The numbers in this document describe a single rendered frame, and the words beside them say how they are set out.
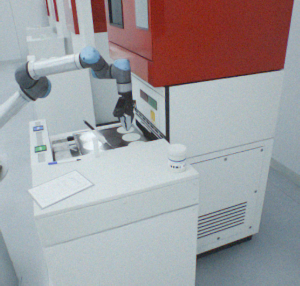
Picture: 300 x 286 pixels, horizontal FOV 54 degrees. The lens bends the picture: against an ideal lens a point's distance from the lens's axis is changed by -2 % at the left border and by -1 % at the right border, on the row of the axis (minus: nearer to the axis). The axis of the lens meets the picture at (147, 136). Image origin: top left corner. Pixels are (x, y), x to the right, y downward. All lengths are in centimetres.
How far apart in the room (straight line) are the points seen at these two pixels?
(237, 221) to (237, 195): 23
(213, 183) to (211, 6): 94
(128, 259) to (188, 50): 93
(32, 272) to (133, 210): 123
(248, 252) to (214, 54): 138
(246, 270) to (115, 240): 114
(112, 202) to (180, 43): 73
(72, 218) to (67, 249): 14
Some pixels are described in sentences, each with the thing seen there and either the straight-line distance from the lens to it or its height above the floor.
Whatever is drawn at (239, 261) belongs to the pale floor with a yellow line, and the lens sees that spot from 218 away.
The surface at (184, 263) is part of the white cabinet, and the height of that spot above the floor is 50.
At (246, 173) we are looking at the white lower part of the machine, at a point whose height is 62.
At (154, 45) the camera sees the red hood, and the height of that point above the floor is 141.
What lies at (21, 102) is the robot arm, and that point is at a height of 112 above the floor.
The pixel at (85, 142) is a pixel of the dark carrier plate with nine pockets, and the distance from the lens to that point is 162.
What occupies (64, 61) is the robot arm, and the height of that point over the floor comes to 134.
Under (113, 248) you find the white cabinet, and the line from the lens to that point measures 124.
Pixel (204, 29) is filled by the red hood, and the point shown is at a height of 146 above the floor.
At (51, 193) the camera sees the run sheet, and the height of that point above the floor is 97.
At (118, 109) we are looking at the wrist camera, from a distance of 144.
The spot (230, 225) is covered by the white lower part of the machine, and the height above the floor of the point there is 24.
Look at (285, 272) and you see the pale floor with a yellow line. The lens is 221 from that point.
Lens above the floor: 161
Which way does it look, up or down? 26 degrees down
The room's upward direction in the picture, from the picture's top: 3 degrees counter-clockwise
